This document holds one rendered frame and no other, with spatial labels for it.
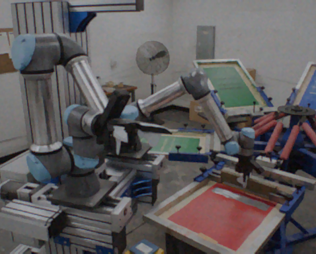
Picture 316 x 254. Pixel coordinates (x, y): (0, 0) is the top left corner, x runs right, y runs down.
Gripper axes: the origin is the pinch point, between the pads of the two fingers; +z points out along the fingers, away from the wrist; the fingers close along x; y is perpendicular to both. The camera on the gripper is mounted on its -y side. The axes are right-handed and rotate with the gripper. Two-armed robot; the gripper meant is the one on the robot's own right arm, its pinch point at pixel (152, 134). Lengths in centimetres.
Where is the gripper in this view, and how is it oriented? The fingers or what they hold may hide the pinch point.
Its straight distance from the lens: 74.4
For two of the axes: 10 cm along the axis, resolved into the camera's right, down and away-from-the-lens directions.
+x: -6.8, 1.0, -7.2
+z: 7.3, 2.2, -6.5
